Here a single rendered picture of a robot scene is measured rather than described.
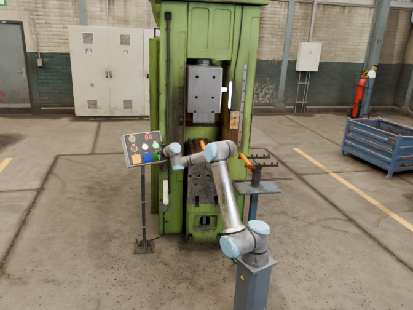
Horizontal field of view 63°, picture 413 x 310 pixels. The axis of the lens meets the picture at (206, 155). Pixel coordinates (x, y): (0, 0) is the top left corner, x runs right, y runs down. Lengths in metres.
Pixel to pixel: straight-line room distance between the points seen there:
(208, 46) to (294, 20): 6.88
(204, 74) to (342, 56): 7.99
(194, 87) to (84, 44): 5.43
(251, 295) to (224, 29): 2.18
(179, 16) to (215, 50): 0.42
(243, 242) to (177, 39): 1.84
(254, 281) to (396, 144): 4.08
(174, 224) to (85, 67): 5.36
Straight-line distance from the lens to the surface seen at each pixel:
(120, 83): 8.25
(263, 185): 3.23
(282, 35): 9.75
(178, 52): 3.13
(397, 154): 6.07
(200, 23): 3.15
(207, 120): 3.10
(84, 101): 8.38
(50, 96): 9.13
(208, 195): 3.30
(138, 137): 2.99
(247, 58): 3.22
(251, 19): 3.23
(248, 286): 2.44
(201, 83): 3.03
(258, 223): 2.31
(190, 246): 3.53
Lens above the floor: 2.04
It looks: 20 degrees down
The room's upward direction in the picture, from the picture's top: 3 degrees clockwise
